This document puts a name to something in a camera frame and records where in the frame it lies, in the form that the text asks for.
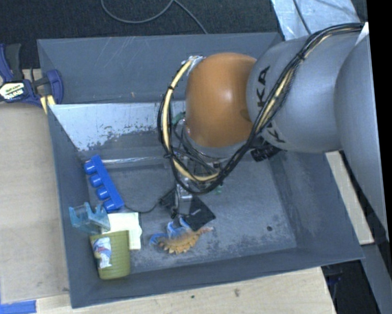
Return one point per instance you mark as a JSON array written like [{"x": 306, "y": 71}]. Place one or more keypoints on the blue toy animal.
[{"x": 172, "y": 229}]

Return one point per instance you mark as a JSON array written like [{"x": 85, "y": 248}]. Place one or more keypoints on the pale wood board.
[{"x": 24, "y": 204}]

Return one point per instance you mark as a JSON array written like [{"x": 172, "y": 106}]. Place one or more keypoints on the pale yellow sponge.
[{"x": 128, "y": 225}]

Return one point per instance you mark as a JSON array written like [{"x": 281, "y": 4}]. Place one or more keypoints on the black flat square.
[{"x": 198, "y": 213}]

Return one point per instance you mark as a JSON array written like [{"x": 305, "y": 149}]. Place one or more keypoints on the grey metal bin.
[{"x": 243, "y": 217}]

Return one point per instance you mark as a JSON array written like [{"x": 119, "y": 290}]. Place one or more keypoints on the blue block with four pegs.
[{"x": 103, "y": 182}]

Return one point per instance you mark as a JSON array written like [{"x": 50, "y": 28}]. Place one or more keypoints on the orange toy dinosaur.
[{"x": 181, "y": 242}]

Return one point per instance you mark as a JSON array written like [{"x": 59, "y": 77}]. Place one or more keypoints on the green cup with print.
[{"x": 117, "y": 255}]

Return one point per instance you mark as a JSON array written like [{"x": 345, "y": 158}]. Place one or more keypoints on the teal clear tape dispenser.
[{"x": 86, "y": 218}]

